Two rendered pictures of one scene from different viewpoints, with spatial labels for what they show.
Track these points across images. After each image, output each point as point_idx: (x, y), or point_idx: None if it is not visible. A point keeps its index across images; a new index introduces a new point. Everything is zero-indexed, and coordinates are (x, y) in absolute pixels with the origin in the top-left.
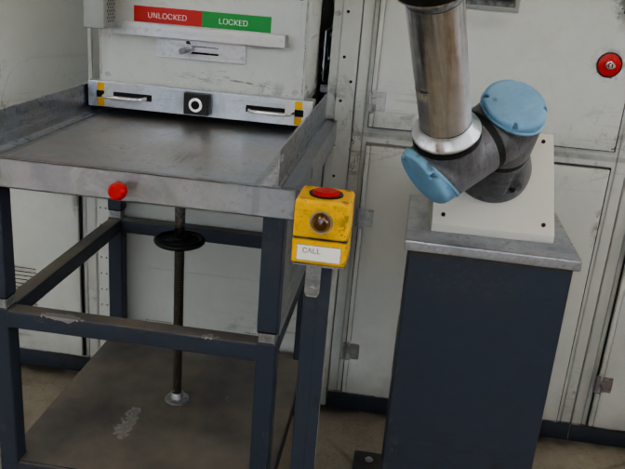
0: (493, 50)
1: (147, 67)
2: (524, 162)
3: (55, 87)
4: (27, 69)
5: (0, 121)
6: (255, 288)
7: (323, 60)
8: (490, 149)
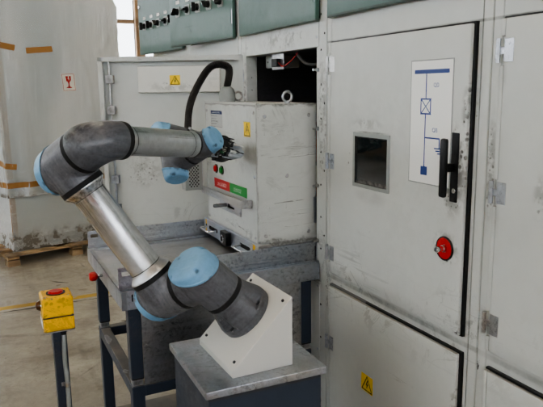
0: (378, 223)
1: (218, 212)
2: (216, 308)
3: None
4: (203, 207)
5: None
6: None
7: (313, 217)
8: (164, 291)
